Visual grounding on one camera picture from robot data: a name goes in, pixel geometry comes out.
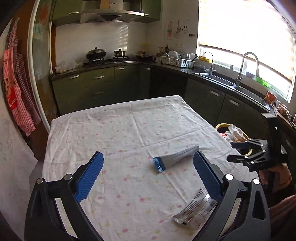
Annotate black countertop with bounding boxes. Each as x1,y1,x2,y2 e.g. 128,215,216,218
51,60,296,130

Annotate steel kitchen sink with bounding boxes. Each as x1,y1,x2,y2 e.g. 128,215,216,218
193,71,271,109

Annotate tall steel kitchen faucet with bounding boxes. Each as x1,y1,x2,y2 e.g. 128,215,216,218
235,52,260,87

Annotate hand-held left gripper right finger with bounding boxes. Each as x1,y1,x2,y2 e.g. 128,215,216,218
193,151,271,241

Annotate yellow-rimmed trash bin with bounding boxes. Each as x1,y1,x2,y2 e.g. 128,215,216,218
215,123,253,156

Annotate sauce bottles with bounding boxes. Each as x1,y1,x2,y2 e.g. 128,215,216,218
157,45,170,56

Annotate grey blue toothpaste tube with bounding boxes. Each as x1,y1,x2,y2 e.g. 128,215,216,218
152,145,200,173

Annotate green wall cabinets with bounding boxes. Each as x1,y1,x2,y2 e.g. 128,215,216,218
52,0,161,26

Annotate clear plastic bag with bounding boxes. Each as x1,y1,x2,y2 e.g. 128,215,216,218
55,61,79,74

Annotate green base cabinets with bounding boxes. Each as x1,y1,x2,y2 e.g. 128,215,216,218
51,64,296,163

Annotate black gas stove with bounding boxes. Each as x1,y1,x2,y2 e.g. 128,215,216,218
83,57,137,67

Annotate stack of white plates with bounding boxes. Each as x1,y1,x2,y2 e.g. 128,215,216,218
168,50,185,59

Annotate white dish rack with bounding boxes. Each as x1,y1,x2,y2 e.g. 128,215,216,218
158,56,196,68

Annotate person's right hand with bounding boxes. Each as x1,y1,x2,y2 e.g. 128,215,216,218
259,162,292,193

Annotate glass sliding door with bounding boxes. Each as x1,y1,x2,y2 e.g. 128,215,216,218
28,0,57,132

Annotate window roller blind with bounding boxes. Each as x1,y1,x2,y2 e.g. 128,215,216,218
199,0,296,81

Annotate person's brown jacket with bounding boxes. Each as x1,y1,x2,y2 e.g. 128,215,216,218
268,195,296,233

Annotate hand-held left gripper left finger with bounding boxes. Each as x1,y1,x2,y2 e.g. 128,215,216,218
24,151,104,241

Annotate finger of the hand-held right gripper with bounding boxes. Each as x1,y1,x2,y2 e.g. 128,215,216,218
230,138,269,151
227,150,267,166

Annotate green cutting board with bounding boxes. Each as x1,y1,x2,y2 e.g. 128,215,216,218
253,76,272,87

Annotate red checked apron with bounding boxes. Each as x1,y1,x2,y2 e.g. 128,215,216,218
2,23,36,136

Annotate steel range hood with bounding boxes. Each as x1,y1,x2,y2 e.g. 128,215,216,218
80,0,145,24

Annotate black wok with lid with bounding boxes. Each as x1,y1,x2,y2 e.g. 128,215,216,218
85,47,107,61

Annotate dark checked apron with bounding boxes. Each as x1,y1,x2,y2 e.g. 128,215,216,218
15,53,42,127

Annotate silver printed wrapper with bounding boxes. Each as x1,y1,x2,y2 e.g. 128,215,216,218
172,188,218,230

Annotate small steel faucet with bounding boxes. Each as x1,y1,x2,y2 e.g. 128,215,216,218
202,51,216,76

